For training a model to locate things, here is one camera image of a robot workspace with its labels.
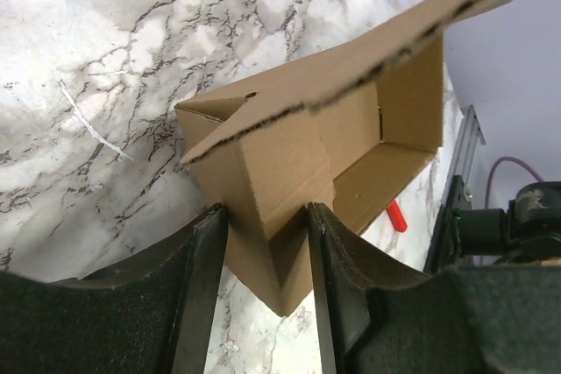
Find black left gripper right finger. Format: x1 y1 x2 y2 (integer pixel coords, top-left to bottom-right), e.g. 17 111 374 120
308 202 560 373

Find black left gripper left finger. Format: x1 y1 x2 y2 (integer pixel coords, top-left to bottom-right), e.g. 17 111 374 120
1 204 227 373

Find brown cardboard box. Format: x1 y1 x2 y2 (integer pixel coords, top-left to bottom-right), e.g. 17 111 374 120
175 0 513 316

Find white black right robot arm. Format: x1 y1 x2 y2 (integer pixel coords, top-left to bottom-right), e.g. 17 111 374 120
452 181 560 264

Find red capped white marker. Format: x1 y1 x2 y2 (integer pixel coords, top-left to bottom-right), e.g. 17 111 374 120
386 200 408 233

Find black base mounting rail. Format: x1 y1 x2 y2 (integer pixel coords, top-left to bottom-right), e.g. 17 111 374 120
423 175 472 275

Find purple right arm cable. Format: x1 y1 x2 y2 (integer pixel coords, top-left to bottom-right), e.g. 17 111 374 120
485 155 544 211

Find aluminium frame rail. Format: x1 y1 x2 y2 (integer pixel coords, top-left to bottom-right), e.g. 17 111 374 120
444 105 485 194

